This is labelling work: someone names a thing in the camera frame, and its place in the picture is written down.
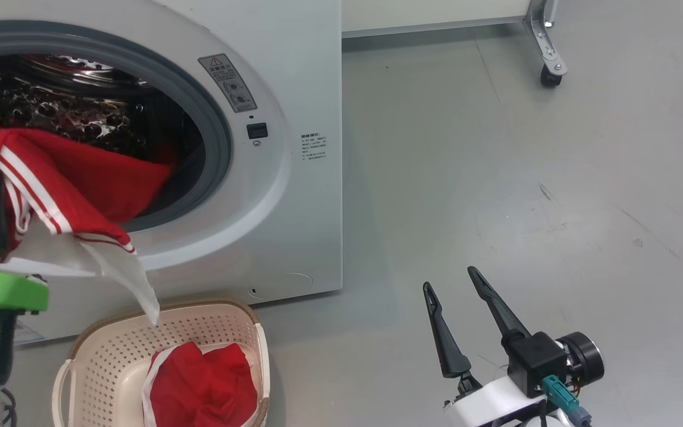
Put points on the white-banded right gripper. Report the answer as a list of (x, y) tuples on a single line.
[(495, 403)]

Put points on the red garment with white stripes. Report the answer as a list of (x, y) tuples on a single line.
[(92, 184)]

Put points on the red garment with white trim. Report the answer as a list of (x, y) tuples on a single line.
[(205, 385)]

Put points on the cream perforated laundry basket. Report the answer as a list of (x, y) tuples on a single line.
[(116, 356)]

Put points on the white front-load washing machine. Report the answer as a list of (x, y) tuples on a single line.
[(294, 207)]

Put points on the small text sticker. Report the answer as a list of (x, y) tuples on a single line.
[(313, 147)]

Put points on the grey warning sticker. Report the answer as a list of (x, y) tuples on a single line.
[(229, 83)]

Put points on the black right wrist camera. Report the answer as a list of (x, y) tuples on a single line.
[(540, 362)]

